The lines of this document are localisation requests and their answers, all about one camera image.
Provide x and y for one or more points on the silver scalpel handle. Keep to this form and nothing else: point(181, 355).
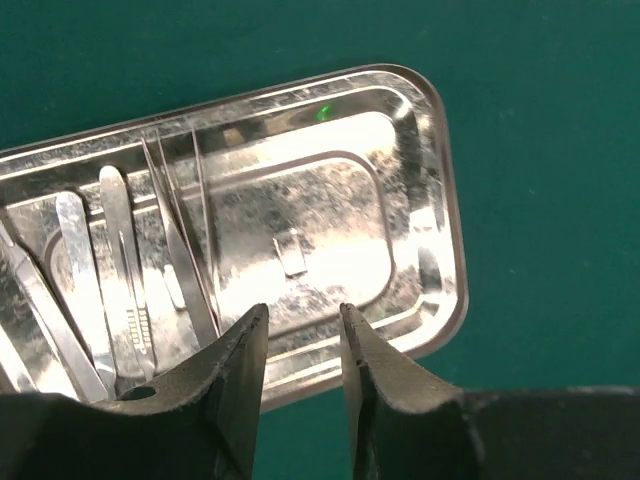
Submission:
point(88, 308)
point(120, 229)

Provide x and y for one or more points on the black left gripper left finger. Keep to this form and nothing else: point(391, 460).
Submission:
point(196, 421)

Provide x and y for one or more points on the stainless steel instrument tray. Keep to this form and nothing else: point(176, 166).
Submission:
point(304, 196)

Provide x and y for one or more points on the flat silver tweezers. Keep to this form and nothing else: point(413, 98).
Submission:
point(52, 322)

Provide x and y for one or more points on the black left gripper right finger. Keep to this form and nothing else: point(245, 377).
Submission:
point(407, 423)

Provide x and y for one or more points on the silver pointed tweezers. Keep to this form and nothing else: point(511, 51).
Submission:
point(186, 254)

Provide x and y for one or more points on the dark green surgical cloth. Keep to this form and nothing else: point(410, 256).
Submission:
point(542, 101)

